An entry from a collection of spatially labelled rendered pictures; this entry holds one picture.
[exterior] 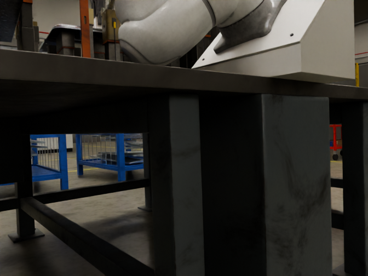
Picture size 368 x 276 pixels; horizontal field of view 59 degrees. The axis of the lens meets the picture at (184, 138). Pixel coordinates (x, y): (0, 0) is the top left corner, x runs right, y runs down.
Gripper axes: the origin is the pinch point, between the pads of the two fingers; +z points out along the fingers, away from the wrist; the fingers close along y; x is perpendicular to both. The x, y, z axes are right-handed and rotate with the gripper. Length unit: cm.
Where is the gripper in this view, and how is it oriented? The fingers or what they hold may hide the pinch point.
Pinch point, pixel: (98, 26)
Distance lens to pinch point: 154.3
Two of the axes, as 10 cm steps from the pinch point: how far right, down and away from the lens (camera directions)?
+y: 5.2, 0.1, -8.5
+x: 8.5, -0.5, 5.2
